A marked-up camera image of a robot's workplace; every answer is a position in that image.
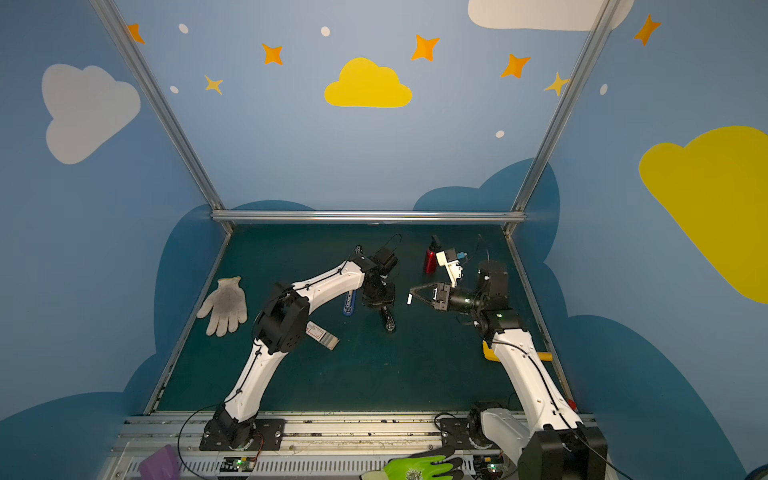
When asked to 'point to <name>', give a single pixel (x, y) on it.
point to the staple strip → (409, 298)
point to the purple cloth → (162, 465)
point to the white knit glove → (228, 305)
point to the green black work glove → (430, 464)
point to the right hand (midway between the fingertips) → (415, 290)
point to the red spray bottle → (431, 255)
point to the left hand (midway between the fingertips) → (395, 306)
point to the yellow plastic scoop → (490, 355)
